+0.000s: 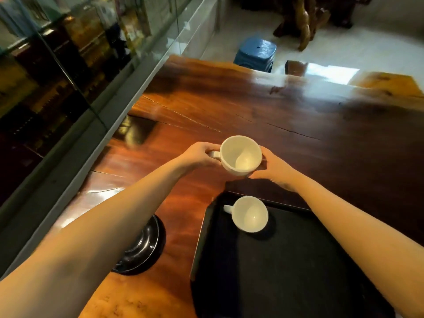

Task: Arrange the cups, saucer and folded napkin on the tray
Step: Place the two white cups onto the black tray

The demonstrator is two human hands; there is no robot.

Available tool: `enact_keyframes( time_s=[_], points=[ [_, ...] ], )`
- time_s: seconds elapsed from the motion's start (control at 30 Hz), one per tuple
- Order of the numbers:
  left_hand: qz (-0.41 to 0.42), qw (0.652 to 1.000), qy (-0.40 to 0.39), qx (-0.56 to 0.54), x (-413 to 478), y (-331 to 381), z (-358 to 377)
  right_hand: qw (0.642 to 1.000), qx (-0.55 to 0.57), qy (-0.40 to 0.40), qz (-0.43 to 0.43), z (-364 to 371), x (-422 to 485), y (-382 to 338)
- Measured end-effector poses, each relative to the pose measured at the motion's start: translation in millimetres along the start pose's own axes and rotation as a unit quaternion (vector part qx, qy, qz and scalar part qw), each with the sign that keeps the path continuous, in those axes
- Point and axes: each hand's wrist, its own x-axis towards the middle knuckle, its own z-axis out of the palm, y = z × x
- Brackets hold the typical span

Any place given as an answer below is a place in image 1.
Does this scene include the glossy wooden bench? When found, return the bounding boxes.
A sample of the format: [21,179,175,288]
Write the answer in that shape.
[284,60,424,98]

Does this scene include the glass display cabinet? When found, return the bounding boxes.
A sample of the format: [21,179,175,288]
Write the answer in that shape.
[0,0,219,279]

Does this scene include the person's left hand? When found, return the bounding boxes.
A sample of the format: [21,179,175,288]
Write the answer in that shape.
[177,141,223,173]

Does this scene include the carved wooden root sculpture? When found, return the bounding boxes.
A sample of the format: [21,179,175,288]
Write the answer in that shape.
[273,0,375,52]

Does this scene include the person's right hand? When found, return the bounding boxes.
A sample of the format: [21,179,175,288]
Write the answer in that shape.
[248,146,299,193]

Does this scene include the person's left forearm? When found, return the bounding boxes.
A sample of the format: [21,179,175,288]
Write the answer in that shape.
[0,159,186,318]

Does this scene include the white cup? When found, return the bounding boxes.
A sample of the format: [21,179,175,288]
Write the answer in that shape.
[223,196,269,234]
[208,135,263,177]

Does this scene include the black saucers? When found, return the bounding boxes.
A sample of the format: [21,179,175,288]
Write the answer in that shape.
[111,214,166,276]

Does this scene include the blue plastic stool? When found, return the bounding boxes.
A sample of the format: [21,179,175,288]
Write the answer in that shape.
[233,36,277,73]

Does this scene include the black tray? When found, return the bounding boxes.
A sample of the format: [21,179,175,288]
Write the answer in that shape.
[189,191,397,318]

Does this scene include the person's right forearm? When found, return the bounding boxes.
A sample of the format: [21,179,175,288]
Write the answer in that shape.
[284,175,424,318]

